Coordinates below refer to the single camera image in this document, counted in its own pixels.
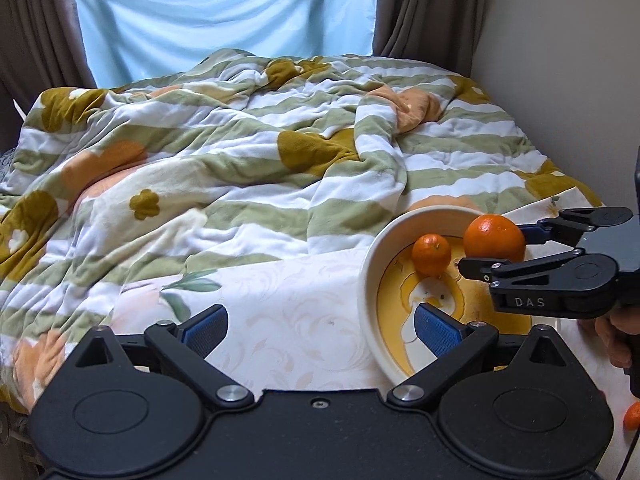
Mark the light blue window cloth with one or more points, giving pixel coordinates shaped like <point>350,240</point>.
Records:
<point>129,40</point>

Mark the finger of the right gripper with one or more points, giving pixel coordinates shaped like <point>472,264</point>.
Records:
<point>571,224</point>
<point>487,269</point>

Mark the white floral bed sheet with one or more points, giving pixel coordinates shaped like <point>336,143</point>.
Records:
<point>294,324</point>

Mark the large orange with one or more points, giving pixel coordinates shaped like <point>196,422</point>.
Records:
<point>495,237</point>

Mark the brown right curtain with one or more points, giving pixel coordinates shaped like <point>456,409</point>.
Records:
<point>441,32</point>

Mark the small mandarin in bowl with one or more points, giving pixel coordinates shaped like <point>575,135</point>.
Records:
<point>431,254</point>

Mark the brown curtain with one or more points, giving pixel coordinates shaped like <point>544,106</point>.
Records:
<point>41,48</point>
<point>441,32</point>

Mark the green striped floral quilt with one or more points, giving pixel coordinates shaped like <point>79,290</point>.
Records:
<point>117,201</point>

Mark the person's right hand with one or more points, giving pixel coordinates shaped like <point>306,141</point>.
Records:
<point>612,327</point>

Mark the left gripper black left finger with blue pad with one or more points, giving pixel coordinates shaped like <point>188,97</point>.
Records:
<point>182,351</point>

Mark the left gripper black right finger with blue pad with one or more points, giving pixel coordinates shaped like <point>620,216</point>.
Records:
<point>460,350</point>

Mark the cream bowl yellow inside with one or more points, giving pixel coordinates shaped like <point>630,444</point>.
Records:
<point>390,288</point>

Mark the brown left curtain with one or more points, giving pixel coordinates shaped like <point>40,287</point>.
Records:
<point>41,48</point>

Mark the mandarin on sheet edge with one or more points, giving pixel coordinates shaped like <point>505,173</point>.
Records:
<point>631,421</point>

